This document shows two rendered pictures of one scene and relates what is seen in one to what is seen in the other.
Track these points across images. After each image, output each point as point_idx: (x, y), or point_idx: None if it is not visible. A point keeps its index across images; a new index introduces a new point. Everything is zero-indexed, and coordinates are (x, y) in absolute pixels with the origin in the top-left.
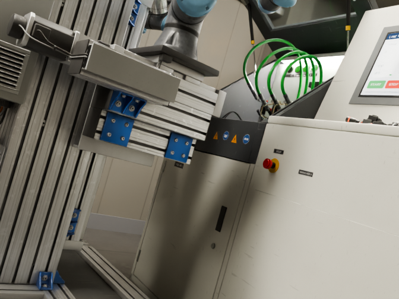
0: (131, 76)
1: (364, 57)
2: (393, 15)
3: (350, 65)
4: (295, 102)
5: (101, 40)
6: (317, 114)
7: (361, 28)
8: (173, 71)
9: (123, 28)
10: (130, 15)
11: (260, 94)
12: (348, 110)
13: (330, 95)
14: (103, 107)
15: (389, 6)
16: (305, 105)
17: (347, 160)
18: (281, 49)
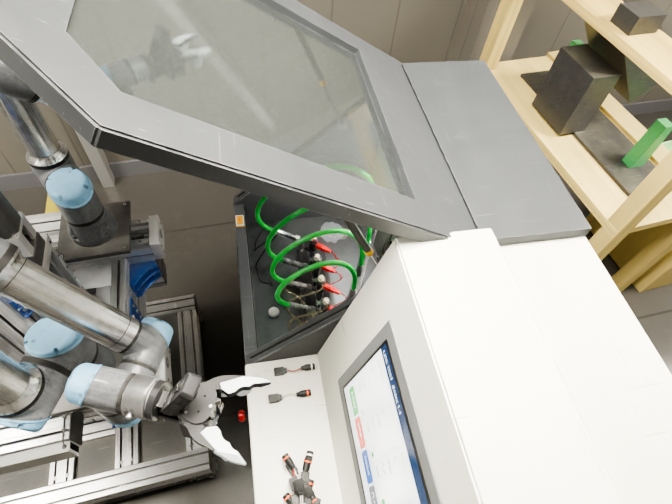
0: (16, 468)
1: (364, 335)
2: (403, 315)
3: (354, 323)
4: (285, 342)
5: (14, 342)
6: (324, 345)
7: (380, 273)
8: None
9: (26, 328)
10: (20, 319)
11: (282, 262)
12: (336, 389)
13: (335, 338)
14: None
15: (410, 281)
16: (301, 343)
17: None
18: (299, 214)
